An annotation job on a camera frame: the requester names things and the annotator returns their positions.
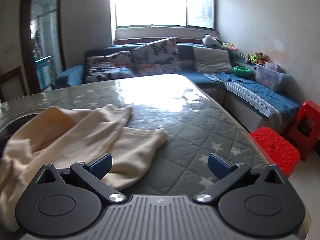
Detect colourful plush toys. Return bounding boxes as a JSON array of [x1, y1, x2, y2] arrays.
[[246, 52, 268, 66]]

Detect window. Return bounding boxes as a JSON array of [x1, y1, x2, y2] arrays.
[[111, 0, 216, 30]]

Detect green plastic bowl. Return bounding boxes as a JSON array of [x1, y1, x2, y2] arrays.
[[232, 66, 253, 78]]

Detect dark wooden door frame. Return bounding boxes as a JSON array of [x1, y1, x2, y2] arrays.
[[19, 0, 67, 97]]

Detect grey pillow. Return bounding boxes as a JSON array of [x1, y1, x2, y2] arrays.
[[192, 46, 234, 74]]

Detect red plastic stool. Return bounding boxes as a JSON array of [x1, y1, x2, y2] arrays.
[[248, 126, 301, 178], [289, 100, 320, 162]]

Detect clear plastic storage box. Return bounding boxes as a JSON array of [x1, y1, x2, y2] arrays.
[[254, 62, 290, 93]]

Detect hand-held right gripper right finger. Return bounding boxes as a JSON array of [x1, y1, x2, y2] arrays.
[[196, 152, 285, 203]]

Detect butterfly print cushion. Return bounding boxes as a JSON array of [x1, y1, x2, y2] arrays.
[[131, 37, 182, 77], [85, 51, 136, 84]]

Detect blue corner sofa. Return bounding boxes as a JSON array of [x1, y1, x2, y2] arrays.
[[54, 42, 302, 135]]

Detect blue sofa blanket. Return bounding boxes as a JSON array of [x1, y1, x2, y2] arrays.
[[204, 72, 301, 114]]

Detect white plush toy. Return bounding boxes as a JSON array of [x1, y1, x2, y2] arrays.
[[202, 34, 222, 47]]

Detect dark wooden chair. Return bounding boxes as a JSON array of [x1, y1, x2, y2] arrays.
[[0, 66, 25, 103]]

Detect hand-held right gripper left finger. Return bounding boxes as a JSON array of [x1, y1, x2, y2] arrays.
[[35, 152, 126, 203]]

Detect cream knit garment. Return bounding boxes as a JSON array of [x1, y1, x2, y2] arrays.
[[0, 104, 168, 230]]

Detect colourful plastic toy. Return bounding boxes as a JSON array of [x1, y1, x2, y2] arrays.
[[221, 42, 237, 53]]

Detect round black built-in cooktop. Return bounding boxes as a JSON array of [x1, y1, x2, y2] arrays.
[[0, 112, 40, 143]]

